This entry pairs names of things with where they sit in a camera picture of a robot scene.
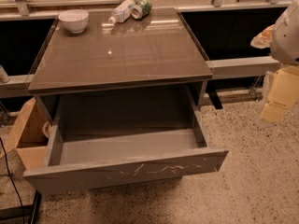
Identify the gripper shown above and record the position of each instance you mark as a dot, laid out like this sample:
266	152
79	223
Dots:
286	37

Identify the grey top drawer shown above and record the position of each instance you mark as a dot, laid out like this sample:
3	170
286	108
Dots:
112	138

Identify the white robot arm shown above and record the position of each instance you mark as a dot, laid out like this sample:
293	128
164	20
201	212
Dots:
282	37

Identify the grey drawer cabinet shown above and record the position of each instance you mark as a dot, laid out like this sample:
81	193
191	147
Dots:
156	50

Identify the green drink can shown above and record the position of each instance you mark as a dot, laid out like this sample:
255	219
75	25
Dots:
141	9

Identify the clear plastic bottle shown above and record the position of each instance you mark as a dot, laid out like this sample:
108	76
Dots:
122	12

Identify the white ceramic bowl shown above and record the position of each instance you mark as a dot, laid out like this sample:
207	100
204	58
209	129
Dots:
74	20

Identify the cardboard box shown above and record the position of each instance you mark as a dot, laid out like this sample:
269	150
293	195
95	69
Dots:
26	136

